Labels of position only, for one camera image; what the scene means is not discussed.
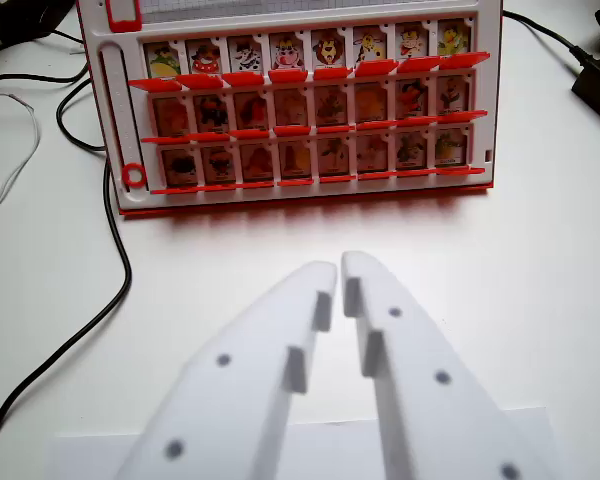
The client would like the long black cable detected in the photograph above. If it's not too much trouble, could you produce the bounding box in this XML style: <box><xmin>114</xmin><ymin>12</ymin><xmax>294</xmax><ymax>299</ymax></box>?
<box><xmin>0</xmin><ymin>162</ymin><xmax>133</xmax><ymax>469</ymax></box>

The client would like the thin white wire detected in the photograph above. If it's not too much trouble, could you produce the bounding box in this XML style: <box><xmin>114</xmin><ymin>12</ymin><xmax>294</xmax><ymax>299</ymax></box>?
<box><xmin>0</xmin><ymin>92</ymin><xmax>42</xmax><ymax>224</ymax></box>

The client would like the white paper sheet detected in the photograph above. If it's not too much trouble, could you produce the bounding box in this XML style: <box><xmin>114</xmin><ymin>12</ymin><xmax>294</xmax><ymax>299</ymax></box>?
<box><xmin>54</xmin><ymin>407</ymin><xmax>556</xmax><ymax>480</ymax></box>

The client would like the looped black cable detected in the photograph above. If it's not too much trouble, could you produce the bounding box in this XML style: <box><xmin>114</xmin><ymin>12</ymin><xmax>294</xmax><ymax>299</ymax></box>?
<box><xmin>56</xmin><ymin>79</ymin><xmax>106</xmax><ymax>151</ymax></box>

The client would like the red giraffe window flap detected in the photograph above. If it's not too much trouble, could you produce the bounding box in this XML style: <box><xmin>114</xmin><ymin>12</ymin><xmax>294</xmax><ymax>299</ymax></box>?
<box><xmin>354</xmin><ymin>59</ymin><xmax>400</xmax><ymax>79</ymax></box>

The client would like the black cable with plug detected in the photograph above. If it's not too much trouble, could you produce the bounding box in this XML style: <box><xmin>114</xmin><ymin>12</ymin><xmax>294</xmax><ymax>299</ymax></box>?
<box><xmin>502</xmin><ymin>10</ymin><xmax>589</xmax><ymax>64</ymax></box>

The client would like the thin black cable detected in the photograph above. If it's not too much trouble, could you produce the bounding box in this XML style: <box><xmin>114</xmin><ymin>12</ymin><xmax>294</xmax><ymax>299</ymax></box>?
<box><xmin>0</xmin><ymin>47</ymin><xmax>90</xmax><ymax>86</ymax></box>

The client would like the red and white game board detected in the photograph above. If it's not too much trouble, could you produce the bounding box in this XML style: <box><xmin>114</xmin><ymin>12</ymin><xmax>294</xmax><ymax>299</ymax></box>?
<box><xmin>74</xmin><ymin>0</ymin><xmax>505</xmax><ymax>217</ymax></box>

